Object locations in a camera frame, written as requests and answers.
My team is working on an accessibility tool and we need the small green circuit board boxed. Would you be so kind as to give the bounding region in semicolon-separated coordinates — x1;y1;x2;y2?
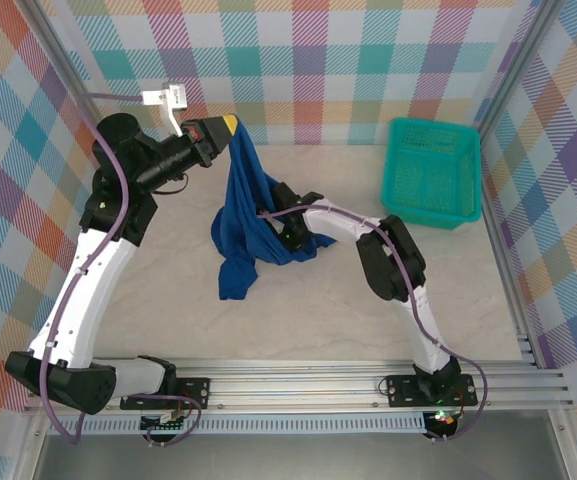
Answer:
140;409;189;432

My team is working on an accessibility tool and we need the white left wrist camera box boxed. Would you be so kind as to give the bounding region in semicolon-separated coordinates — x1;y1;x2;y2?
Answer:
140;79;189;137

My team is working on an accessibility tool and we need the aluminium table side rail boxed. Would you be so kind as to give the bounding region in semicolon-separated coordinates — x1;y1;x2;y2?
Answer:
476;130;544;369

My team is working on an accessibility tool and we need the small lit circuit board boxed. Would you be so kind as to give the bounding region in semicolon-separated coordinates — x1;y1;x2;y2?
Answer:
427;408;459;429

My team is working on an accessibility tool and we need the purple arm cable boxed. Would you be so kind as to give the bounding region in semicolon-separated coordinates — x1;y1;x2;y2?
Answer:
40;91;204;449
256;203;489;444

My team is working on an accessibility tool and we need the blue t-shirt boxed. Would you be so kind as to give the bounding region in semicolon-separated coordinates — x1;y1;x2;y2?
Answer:
211;117;339;301

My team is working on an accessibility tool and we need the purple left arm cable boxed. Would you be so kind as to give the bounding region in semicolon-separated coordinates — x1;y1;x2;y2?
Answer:
40;91;204;449

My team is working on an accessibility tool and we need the aluminium frame post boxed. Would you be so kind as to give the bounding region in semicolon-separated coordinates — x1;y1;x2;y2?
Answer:
472;0;567;136
17;0;130;166

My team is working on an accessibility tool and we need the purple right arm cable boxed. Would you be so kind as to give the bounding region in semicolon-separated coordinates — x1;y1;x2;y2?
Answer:
256;203;489;444

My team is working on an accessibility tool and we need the white slotted cable duct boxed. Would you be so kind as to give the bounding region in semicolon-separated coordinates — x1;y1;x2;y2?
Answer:
47;417;427;435

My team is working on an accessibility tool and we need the grey metal shelf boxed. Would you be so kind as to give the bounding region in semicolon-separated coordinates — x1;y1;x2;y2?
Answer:
32;432;569;480

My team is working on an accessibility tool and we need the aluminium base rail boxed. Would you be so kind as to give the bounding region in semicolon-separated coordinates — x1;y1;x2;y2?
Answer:
22;357;577;416

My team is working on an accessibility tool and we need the teal plastic mesh basket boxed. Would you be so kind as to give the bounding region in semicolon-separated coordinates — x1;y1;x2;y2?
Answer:
380;117;483;231

